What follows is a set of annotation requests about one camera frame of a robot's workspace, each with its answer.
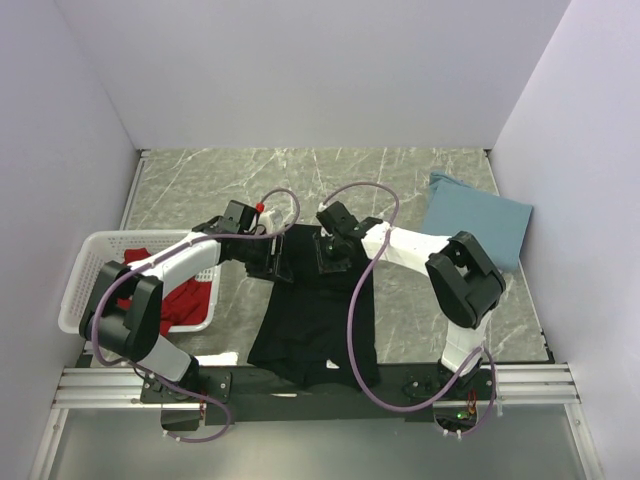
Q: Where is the folded blue t shirt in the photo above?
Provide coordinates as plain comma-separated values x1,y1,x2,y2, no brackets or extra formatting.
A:
422,171,533,272

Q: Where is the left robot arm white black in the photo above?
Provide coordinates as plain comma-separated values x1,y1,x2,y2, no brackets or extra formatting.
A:
79,200,286,402

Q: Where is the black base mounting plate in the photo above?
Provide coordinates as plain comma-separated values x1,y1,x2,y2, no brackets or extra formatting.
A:
140,366,494,432

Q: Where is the black t shirt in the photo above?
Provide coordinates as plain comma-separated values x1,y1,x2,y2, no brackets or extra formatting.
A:
248,224,369,389

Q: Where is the aluminium rail frame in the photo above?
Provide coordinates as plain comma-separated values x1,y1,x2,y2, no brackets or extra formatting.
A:
29,363,605,479

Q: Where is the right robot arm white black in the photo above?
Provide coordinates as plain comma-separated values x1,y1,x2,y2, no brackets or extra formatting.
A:
314,201,506,399

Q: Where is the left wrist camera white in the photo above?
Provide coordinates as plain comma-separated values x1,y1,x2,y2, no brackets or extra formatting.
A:
254,208,283,235

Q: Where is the white plastic laundry basket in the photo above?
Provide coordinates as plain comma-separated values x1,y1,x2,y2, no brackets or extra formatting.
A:
58,229,221,334

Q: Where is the red t shirt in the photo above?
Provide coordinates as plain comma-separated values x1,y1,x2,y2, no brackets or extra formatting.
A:
117,247,211,336

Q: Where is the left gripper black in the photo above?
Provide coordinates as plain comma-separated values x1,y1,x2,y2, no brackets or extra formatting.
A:
237,233,293,282

